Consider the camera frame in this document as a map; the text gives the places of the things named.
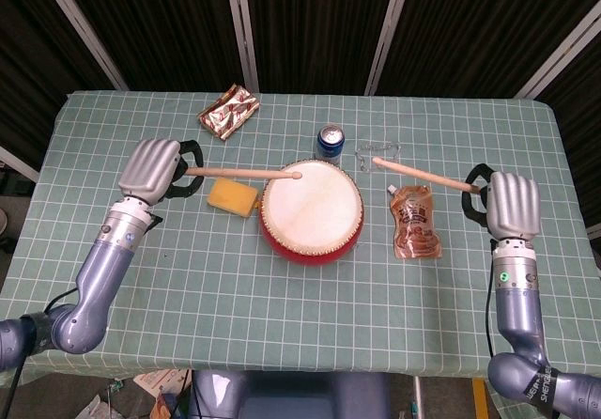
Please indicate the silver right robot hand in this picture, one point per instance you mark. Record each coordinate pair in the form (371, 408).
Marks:
(512, 207)

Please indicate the orange snack bag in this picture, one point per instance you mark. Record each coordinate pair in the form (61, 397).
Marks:
(163, 407)

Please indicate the brown sauce pouch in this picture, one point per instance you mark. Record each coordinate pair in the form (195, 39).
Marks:
(415, 224)

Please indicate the blue soda can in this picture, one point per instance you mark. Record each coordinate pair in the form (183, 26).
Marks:
(330, 149)

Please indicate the green checked tablecloth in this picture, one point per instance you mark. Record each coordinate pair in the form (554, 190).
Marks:
(235, 297)

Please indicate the crumpled white paper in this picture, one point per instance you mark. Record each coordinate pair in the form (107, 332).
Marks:
(98, 407)

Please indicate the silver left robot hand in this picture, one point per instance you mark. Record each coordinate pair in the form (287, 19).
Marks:
(150, 170)

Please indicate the dark partition panel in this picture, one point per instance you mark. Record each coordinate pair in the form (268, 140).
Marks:
(28, 62)
(469, 24)
(582, 123)
(155, 24)
(319, 24)

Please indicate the white partition frame post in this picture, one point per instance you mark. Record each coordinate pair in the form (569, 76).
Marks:
(385, 29)
(559, 52)
(16, 161)
(84, 29)
(241, 29)

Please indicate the yellow sponge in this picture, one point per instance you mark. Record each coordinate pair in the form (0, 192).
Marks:
(232, 198)

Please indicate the wooden drumstick with bead tip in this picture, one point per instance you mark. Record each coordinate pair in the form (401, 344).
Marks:
(235, 173)

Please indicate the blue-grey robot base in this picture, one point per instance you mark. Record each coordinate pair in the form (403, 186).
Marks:
(291, 395)

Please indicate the red drum with white skin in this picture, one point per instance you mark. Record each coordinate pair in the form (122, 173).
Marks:
(310, 217)

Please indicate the metal table leg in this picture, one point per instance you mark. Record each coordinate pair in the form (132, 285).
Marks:
(418, 400)

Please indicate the gold foil snack wrapper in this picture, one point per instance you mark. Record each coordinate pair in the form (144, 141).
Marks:
(229, 113)

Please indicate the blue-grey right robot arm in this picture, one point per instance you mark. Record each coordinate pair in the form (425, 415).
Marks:
(519, 306)

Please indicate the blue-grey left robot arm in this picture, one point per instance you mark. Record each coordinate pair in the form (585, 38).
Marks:
(101, 268)

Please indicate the white printed paper sheet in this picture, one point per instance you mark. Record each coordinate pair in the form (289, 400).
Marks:
(157, 381)

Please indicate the plain wooden drumstick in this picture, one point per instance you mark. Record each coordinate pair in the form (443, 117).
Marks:
(422, 175)

